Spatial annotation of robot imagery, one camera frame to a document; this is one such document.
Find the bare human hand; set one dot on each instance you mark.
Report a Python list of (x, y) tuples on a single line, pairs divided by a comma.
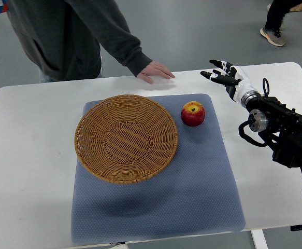
[(155, 69)]

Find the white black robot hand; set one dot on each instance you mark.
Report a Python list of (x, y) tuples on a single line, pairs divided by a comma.
[(234, 79)]

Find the red yellow apple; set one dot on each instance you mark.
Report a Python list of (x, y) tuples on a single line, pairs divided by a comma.
[(193, 114)]

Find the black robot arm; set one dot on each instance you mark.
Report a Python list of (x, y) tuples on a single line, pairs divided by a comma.
[(271, 124)]

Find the brown wicker basket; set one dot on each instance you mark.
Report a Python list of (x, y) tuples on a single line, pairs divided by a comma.
[(126, 139)]

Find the grey orange sneaker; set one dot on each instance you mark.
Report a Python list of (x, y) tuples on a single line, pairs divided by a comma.
[(273, 36)]

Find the dark grey sweater sleeve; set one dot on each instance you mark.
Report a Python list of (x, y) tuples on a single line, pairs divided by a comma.
[(108, 26)]

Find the black trouser leg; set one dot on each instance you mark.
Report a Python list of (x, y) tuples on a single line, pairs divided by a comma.
[(278, 9)]

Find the dark grey sweater torso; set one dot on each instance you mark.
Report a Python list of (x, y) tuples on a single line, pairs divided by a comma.
[(55, 39)]

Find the blue grey table mat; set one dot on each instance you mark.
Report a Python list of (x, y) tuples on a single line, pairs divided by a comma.
[(195, 194)]

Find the white table leg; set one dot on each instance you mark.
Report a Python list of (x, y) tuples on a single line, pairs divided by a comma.
[(259, 239)]

